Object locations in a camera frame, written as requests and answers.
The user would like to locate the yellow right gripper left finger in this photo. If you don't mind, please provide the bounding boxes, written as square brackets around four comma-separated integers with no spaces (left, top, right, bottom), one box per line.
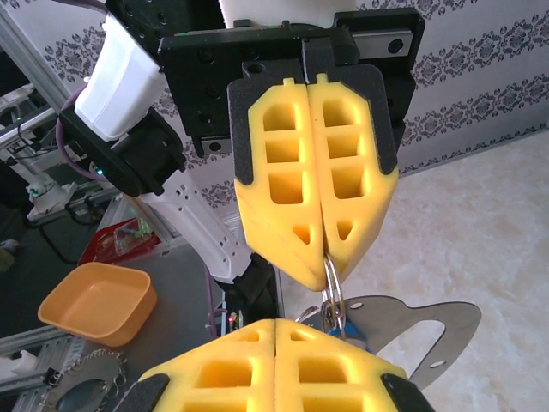
[114,318,275,412]

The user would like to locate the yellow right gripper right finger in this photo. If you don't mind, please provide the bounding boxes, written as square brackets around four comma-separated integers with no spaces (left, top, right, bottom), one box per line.
[274,318,434,412]

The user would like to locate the key with blue tag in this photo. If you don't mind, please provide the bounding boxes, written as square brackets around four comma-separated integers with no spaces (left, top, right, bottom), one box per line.
[328,315,371,352]

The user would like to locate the metal key plate with rings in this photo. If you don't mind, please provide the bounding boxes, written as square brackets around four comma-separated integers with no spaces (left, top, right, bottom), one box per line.
[42,349,130,412]
[294,251,482,391]

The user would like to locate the grey sheet metal panel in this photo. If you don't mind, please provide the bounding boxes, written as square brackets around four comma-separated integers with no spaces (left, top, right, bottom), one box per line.
[124,239,241,383]

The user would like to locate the orange plastic bin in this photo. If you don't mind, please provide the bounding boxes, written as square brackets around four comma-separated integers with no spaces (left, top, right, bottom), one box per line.
[37,262,158,348]

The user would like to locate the red plastic tray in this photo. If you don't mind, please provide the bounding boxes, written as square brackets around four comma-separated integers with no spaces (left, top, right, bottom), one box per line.
[78,217,169,268]

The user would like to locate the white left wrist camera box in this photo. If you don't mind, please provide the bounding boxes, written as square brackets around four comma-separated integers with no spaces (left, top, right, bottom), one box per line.
[218,0,359,27]

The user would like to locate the aluminium frame post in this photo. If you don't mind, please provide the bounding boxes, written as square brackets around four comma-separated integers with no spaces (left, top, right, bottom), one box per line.
[0,6,74,106]

